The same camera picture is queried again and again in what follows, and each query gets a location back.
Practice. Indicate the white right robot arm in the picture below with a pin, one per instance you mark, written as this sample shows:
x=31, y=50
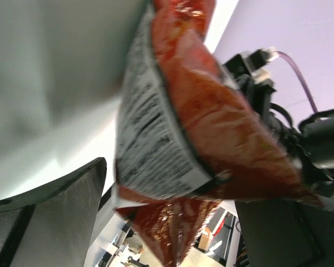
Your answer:
x=310, y=144

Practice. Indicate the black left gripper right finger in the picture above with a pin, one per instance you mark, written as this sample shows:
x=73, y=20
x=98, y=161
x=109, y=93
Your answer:
x=286, y=233

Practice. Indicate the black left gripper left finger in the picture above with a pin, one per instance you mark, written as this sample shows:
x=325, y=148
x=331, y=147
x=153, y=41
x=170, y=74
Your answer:
x=52, y=224

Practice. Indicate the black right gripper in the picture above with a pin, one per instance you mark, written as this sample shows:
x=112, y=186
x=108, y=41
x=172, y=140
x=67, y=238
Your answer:
x=257, y=87

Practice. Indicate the red Doritos bag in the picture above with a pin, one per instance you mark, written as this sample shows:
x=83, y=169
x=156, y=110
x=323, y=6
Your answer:
x=186, y=138

